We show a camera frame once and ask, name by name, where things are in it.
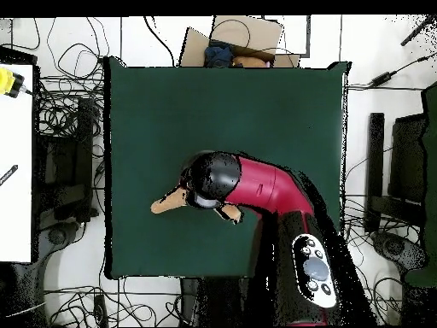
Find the orange terry towel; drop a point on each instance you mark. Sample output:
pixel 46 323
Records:
pixel 167 205

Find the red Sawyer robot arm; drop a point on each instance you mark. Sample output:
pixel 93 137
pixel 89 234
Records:
pixel 266 186

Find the dark green table cloth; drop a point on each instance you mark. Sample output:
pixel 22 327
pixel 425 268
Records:
pixel 170 119

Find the orange cloth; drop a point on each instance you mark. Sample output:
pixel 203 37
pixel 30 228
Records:
pixel 249 62

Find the blue cloth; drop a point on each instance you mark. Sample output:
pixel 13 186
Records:
pixel 218 56

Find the brown cardboard box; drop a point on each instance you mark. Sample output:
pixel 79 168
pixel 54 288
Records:
pixel 252 32

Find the white panel with dark edge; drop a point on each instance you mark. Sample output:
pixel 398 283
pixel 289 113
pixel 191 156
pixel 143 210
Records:
pixel 297 34

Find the black round stand foot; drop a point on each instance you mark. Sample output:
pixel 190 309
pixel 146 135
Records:
pixel 56 236
pixel 394 247

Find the black power strip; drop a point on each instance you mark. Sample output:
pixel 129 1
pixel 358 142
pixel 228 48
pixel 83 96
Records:
pixel 100 311

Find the white board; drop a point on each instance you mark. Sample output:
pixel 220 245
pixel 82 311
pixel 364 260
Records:
pixel 15 136

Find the black marker pen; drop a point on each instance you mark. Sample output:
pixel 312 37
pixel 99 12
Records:
pixel 8 175

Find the green covered side table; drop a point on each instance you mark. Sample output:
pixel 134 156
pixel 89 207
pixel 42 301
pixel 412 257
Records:
pixel 431 153

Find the yellow and black tool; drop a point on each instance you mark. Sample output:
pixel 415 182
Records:
pixel 6 82

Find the black box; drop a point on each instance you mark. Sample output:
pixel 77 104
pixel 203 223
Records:
pixel 17 56

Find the black rod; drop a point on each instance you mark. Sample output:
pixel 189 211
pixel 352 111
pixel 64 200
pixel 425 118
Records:
pixel 414 34

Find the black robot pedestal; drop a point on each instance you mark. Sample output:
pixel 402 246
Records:
pixel 218 300

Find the black furniture frame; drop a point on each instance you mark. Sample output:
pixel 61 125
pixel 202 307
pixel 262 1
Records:
pixel 375 153
pixel 85 153

